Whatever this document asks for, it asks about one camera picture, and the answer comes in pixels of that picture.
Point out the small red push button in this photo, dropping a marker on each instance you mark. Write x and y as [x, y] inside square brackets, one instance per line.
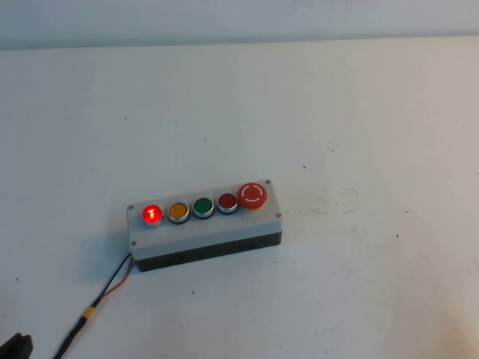
[227, 202]

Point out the red emergency stop mushroom button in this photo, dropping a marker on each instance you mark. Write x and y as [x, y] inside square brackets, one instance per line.
[252, 195]

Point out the yellow push button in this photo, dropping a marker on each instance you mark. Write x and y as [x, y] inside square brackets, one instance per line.
[178, 211]

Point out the lit red indicator lamp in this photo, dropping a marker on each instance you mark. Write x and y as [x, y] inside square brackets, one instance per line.
[152, 214]

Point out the green push button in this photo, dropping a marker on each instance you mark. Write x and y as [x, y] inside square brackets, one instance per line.
[203, 206]

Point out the grey black button control box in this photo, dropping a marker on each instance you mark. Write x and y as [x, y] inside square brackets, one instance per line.
[209, 232]

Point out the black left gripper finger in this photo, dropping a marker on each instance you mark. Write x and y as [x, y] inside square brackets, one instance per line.
[11, 348]
[28, 348]

